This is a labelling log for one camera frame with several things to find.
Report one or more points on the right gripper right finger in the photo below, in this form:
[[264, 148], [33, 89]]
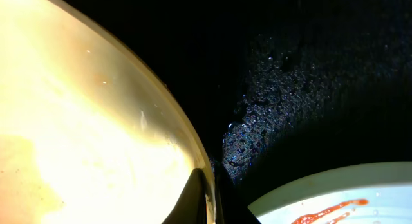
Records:
[[229, 206]]

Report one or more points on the yellow plate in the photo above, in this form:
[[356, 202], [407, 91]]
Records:
[[88, 132]]

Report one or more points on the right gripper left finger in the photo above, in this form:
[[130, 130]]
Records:
[[191, 206]]

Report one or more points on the pale green plate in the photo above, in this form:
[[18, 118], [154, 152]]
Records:
[[368, 193]]

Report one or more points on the round black serving tray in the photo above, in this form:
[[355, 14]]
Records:
[[278, 89]]

